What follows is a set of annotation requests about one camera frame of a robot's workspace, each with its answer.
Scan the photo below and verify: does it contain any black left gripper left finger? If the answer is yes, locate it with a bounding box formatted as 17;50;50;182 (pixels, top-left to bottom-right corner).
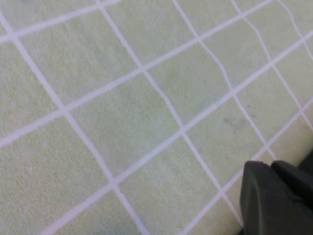
239;160;313;235

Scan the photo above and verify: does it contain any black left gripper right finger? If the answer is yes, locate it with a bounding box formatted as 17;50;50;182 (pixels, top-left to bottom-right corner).
270;160;313;209

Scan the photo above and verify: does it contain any green checked tablecloth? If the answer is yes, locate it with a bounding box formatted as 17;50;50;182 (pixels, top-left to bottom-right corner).
0;0;313;235

